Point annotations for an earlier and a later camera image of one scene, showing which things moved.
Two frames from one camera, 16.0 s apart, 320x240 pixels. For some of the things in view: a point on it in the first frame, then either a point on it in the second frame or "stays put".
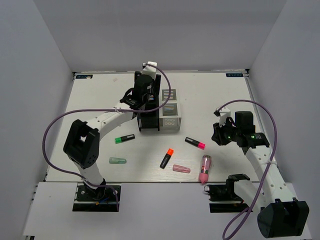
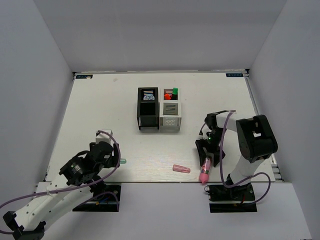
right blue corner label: [234, 74] stays put
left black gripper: [154, 82] to [114, 162]
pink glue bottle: [205, 164] stays put
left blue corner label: [83, 76] stays put
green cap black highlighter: [118, 140] to [175, 94]
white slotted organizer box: [169, 119] stays put
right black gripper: [217, 135] to [202, 143]
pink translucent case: [180, 168] stays put
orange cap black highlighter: [167, 158] to [167, 97]
